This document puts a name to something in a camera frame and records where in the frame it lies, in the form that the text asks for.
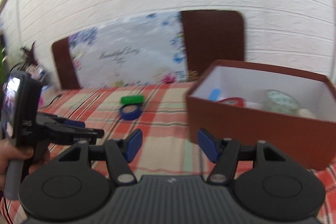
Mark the small blue tube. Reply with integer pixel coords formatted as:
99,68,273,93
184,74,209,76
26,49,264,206
209,89,221,102

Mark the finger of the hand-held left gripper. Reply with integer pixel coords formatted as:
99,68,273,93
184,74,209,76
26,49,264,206
37,112,87,129
37,123,105,147

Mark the person's left hand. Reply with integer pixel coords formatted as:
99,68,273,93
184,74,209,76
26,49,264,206
0,139,51,191

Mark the blue tape roll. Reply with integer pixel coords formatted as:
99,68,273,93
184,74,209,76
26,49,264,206
118,104,143,121

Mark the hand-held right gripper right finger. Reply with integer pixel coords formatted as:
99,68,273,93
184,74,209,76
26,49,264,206
197,128,286,185

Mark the dark star ornament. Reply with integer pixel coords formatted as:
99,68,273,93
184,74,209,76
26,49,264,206
20,42,39,67

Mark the clear green-dotted tape roll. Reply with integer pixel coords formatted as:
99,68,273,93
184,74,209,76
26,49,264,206
262,90,300,116

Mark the red tape roll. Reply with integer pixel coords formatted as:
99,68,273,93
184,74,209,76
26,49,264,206
217,97,246,108

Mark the green tape roll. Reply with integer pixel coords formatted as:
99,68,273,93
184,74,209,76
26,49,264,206
120,95,144,106

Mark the green plant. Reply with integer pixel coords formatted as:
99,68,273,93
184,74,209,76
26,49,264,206
0,46,6,75

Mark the brown cardboard box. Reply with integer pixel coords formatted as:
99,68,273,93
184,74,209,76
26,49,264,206
186,59,336,171

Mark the red plaid blanket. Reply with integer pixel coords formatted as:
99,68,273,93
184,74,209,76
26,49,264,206
0,82,336,224

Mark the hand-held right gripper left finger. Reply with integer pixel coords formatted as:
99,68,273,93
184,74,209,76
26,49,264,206
56,128,144,185

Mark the red cable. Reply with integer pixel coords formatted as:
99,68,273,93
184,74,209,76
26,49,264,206
0,193,14,224

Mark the white floral cloth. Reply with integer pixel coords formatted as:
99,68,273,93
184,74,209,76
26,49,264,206
68,11,190,89

